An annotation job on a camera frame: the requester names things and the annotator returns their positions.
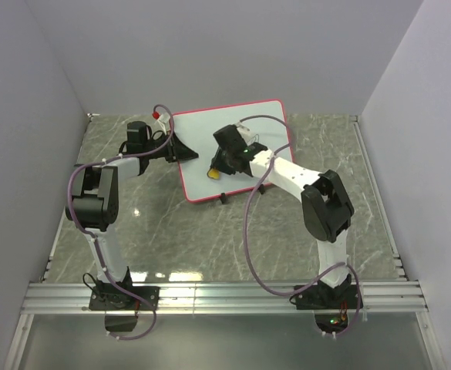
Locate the aluminium left side rail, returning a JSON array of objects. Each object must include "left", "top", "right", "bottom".
[{"left": 37, "top": 113, "right": 98, "bottom": 283}]

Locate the pink framed whiteboard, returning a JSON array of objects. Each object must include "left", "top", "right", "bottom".
[{"left": 173, "top": 99, "right": 287, "bottom": 203}]

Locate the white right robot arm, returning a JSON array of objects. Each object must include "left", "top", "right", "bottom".
[{"left": 214, "top": 123, "right": 355, "bottom": 308}]

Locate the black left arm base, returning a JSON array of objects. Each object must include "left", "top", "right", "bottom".
[{"left": 82, "top": 271, "right": 160, "bottom": 334}]

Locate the aluminium front rail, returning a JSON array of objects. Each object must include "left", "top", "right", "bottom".
[{"left": 20, "top": 281, "right": 428, "bottom": 315}]

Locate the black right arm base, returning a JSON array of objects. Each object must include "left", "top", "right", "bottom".
[{"left": 289, "top": 281, "right": 363, "bottom": 337}]

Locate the yellow whiteboard eraser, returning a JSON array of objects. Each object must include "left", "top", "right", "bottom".
[{"left": 207, "top": 168, "right": 220, "bottom": 180}]

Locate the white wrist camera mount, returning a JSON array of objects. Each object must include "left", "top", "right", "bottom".
[{"left": 235, "top": 123, "right": 255, "bottom": 146}]

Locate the aluminium right side rail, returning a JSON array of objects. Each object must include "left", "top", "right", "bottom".
[{"left": 349, "top": 115, "right": 409, "bottom": 281}]

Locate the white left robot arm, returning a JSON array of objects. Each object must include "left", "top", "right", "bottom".
[{"left": 66, "top": 121, "right": 199, "bottom": 310}]

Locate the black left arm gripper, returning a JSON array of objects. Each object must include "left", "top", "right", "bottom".
[{"left": 143, "top": 131, "right": 198, "bottom": 164}]

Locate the aluminium rail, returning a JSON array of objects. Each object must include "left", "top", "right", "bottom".
[
  {"left": 20, "top": 281, "right": 428, "bottom": 315},
  {"left": 37, "top": 113, "right": 98, "bottom": 283},
  {"left": 349, "top": 115, "right": 409, "bottom": 281}
]

